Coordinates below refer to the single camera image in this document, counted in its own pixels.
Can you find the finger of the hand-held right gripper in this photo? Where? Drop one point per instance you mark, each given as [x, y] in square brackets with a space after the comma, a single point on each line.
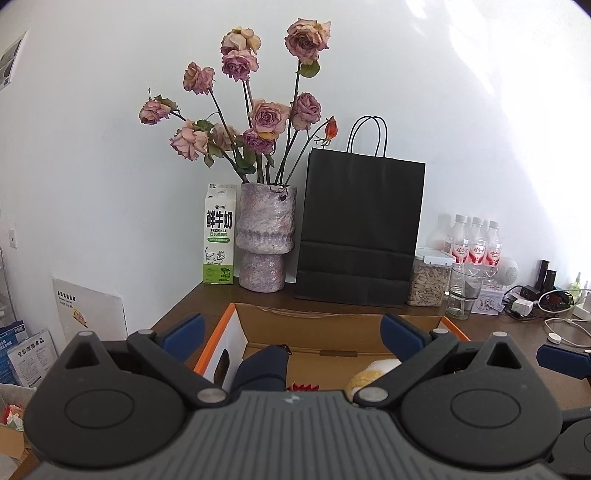
[565, 362]

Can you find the black zip case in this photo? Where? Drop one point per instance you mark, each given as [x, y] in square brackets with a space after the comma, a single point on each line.
[258, 369]

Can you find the white charger plug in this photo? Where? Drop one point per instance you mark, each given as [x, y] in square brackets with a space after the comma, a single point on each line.
[524, 308]

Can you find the white leaning panel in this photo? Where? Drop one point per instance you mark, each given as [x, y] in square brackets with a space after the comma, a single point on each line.
[90, 311]

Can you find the red label water bottle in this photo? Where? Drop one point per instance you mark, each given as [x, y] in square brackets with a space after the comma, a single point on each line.
[494, 247]
[458, 244]
[478, 247]

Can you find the black upright device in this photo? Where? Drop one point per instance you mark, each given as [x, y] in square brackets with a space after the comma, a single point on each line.
[547, 274]

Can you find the bin with plastic bag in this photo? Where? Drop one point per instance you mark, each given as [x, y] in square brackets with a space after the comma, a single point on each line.
[14, 401]

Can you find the clear drinking glass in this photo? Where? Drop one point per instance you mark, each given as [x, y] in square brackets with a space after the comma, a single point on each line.
[464, 295]

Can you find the plain cardboard floor box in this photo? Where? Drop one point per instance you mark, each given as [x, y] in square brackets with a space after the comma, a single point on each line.
[11, 441]

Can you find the dried pink rose bouquet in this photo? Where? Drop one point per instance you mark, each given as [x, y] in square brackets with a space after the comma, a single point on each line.
[265, 120]

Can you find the orange printed cardboard box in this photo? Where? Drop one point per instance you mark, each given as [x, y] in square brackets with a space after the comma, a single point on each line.
[300, 330]

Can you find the yellow white plush toy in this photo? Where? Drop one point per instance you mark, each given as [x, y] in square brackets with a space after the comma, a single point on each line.
[369, 376]

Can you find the white printed tin box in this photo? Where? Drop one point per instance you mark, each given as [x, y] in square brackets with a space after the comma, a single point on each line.
[487, 300]

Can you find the white wall switch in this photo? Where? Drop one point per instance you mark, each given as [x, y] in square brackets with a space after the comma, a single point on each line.
[14, 237]

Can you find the white round speaker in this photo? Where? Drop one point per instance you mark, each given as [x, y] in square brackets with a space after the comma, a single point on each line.
[507, 270]

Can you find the clear seed storage container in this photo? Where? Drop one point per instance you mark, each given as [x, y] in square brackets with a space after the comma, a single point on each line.
[427, 286]

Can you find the white green milk carton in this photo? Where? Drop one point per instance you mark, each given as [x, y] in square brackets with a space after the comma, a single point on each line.
[220, 230]

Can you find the mottled purple ceramic vase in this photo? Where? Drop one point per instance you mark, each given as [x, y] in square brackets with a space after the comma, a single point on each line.
[265, 230]

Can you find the red artificial rose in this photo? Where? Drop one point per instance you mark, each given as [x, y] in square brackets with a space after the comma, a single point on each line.
[302, 386]

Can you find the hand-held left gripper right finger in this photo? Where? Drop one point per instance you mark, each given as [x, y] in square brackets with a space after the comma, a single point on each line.
[401, 337]

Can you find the wall poster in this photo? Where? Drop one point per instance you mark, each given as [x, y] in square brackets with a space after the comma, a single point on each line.
[11, 62]

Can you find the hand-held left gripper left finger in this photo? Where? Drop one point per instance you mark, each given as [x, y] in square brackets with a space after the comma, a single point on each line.
[184, 334]

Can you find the black paper bag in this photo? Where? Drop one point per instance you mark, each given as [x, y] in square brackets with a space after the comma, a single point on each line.
[360, 230]

